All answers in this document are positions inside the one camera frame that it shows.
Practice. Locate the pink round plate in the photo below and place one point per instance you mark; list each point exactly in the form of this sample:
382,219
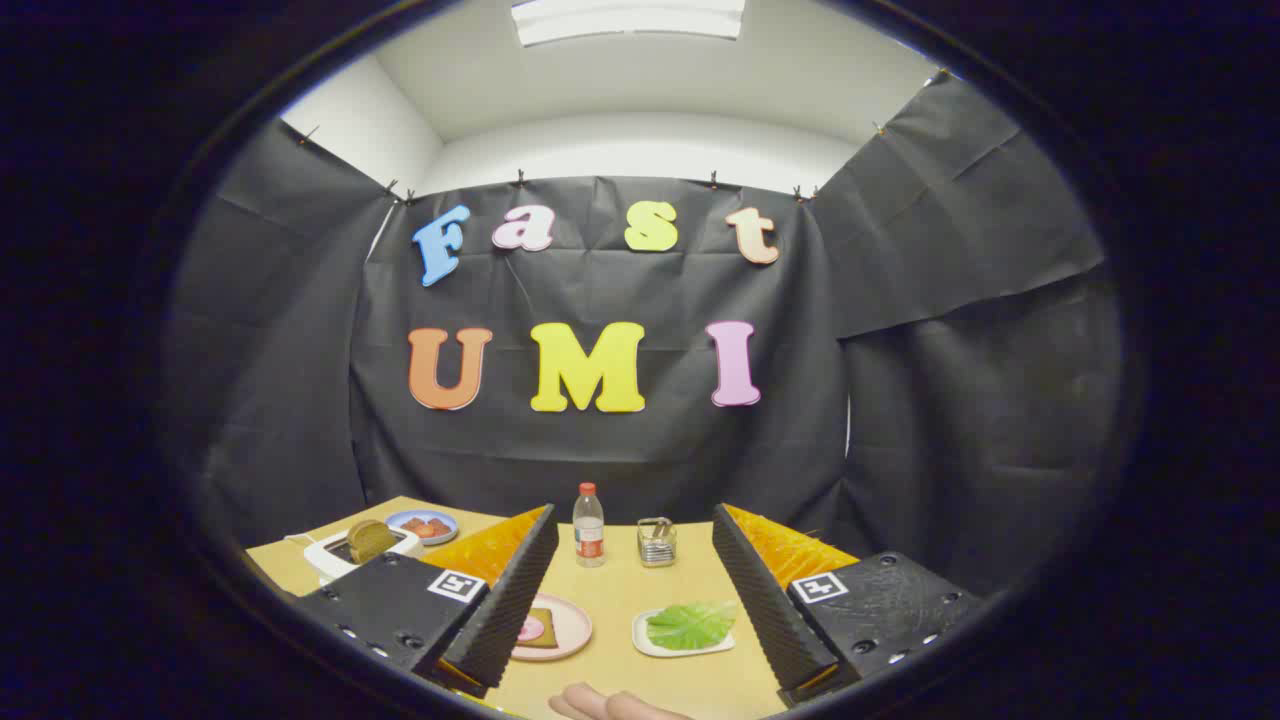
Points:
572,625

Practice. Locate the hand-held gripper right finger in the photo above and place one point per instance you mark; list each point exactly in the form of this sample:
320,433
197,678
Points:
765,610

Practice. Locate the small brown bread slice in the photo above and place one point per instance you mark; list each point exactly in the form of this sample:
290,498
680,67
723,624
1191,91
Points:
548,628

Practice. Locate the clear plastic water bottle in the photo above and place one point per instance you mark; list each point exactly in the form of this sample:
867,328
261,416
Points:
589,530

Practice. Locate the pink ham slice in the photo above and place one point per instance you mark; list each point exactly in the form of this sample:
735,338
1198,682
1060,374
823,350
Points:
530,629

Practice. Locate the white square plate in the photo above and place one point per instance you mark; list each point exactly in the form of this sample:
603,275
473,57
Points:
645,642

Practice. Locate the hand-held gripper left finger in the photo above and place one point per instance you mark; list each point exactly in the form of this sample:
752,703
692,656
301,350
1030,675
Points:
510,610

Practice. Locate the green lettuce leaf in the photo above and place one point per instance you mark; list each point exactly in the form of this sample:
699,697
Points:
690,625

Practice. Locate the blue round plate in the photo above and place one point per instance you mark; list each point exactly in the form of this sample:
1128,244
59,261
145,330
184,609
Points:
422,541

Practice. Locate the ceiling light panel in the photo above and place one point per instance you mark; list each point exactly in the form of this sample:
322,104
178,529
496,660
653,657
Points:
630,20

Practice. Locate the black backdrop cloth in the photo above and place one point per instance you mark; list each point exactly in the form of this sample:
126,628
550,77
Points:
600,450

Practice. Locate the white toaster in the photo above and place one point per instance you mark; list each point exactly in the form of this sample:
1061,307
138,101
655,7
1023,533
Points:
325,565

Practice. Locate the brown toast slice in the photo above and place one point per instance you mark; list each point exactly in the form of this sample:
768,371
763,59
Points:
371,540

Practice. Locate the brown meat piece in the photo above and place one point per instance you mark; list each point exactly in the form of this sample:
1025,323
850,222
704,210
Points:
413,525
440,528

